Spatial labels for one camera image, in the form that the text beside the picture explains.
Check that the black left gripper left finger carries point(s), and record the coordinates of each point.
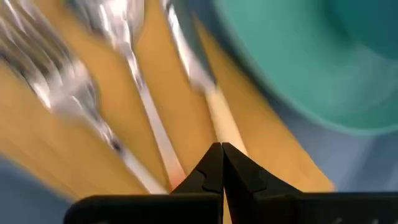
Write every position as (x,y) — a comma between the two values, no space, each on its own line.
(208,177)

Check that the yellow cloth napkin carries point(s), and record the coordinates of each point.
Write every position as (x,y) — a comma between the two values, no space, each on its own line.
(109,93)

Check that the blue plastic tray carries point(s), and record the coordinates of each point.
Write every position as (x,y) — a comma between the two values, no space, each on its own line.
(357,161)

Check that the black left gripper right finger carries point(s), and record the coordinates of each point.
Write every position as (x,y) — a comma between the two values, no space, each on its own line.
(245,180)

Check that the teal plastic plate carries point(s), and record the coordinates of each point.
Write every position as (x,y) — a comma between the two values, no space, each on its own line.
(311,77)

